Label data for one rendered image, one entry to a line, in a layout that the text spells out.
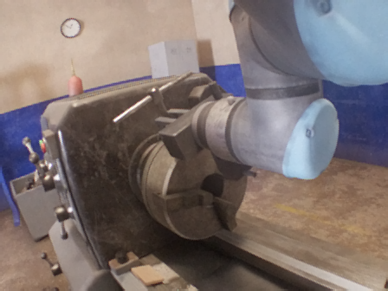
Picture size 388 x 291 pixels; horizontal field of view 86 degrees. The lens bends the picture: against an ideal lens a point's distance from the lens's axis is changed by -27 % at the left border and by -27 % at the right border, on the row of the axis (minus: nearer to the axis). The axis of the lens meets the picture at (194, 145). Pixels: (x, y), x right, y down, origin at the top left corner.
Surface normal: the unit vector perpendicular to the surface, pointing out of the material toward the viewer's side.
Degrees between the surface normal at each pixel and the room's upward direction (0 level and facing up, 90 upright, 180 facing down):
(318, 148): 94
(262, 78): 92
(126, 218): 90
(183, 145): 89
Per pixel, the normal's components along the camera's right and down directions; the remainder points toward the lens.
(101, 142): 0.62, 0.14
